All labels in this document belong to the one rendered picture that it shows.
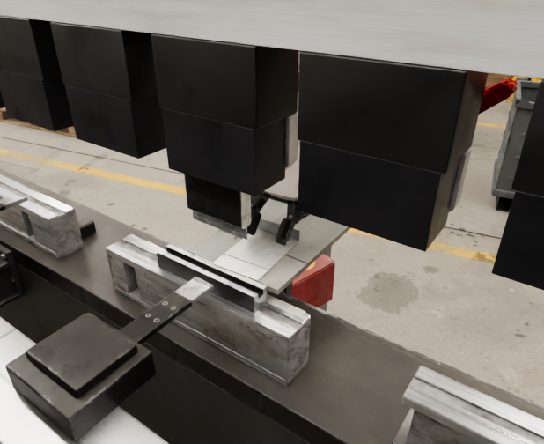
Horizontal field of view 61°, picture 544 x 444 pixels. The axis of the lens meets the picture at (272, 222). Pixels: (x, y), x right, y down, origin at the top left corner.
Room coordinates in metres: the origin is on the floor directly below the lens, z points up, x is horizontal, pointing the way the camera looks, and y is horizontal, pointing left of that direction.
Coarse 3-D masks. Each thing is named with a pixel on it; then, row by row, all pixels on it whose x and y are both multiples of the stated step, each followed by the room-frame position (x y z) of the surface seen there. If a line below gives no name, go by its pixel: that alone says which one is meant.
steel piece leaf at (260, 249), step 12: (264, 228) 0.69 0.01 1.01; (276, 228) 0.68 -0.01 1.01; (240, 240) 0.65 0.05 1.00; (252, 240) 0.65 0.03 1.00; (264, 240) 0.65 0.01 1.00; (228, 252) 0.62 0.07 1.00; (240, 252) 0.62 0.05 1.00; (252, 252) 0.62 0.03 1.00; (264, 252) 0.62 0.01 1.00; (276, 252) 0.62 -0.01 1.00; (264, 264) 0.58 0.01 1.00
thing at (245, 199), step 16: (192, 176) 0.57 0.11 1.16; (192, 192) 0.57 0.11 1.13; (208, 192) 0.56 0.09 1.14; (224, 192) 0.54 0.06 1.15; (240, 192) 0.52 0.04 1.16; (192, 208) 0.58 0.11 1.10; (208, 208) 0.56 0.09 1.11; (224, 208) 0.54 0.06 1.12; (240, 208) 0.52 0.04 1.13; (208, 224) 0.57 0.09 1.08; (224, 224) 0.55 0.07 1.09; (240, 224) 0.53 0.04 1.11
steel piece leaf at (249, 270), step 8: (224, 256) 0.61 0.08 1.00; (216, 264) 0.58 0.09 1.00; (224, 264) 0.58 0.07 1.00; (232, 264) 0.58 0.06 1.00; (240, 264) 0.58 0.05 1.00; (248, 264) 0.58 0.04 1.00; (240, 272) 0.56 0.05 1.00; (248, 272) 0.56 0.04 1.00; (256, 272) 0.56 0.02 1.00; (264, 272) 0.56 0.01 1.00; (256, 280) 0.54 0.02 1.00
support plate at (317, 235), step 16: (272, 208) 0.77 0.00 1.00; (304, 224) 0.71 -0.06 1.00; (320, 224) 0.71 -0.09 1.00; (336, 224) 0.71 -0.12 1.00; (208, 240) 0.66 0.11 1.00; (224, 240) 0.66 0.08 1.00; (304, 240) 0.66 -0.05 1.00; (320, 240) 0.66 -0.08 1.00; (336, 240) 0.67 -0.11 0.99; (208, 256) 0.61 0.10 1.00; (304, 256) 0.61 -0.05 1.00; (272, 272) 0.57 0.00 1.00; (288, 272) 0.57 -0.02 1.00; (272, 288) 0.53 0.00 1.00
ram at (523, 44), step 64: (0, 0) 0.74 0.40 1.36; (64, 0) 0.65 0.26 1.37; (128, 0) 0.57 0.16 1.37; (192, 0) 0.52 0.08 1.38; (256, 0) 0.47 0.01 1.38; (320, 0) 0.43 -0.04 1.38; (384, 0) 0.40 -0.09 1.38; (448, 0) 0.37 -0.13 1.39; (512, 0) 0.34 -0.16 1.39; (448, 64) 0.36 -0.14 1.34; (512, 64) 0.34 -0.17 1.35
